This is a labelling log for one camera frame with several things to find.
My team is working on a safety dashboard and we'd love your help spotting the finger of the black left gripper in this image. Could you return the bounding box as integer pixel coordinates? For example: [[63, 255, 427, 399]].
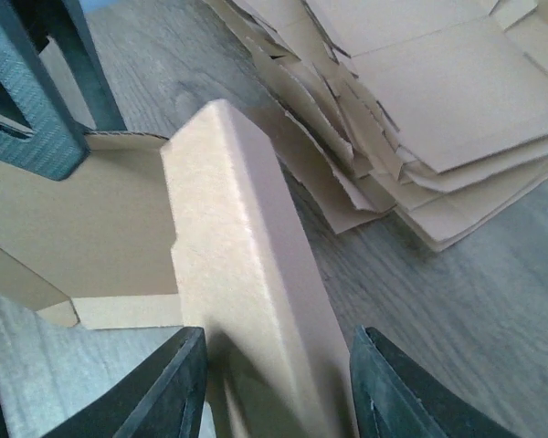
[[0, 1, 89, 181], [29, 0, 126, 131]]

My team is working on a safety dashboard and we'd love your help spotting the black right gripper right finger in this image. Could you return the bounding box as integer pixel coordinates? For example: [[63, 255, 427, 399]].
[[350, 327, 507, 437]]

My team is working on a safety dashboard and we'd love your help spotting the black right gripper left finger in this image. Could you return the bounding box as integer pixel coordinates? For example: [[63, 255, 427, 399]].
[[58, 327, 206, 437]]

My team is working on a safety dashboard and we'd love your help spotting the brown cardboard box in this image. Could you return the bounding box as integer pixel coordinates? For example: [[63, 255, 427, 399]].
[[0, 99, 356, 437]]

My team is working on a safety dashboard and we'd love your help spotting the stack of flat cardboard sheets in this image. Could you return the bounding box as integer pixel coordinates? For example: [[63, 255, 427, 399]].
[[211, 1, 548, 251]]

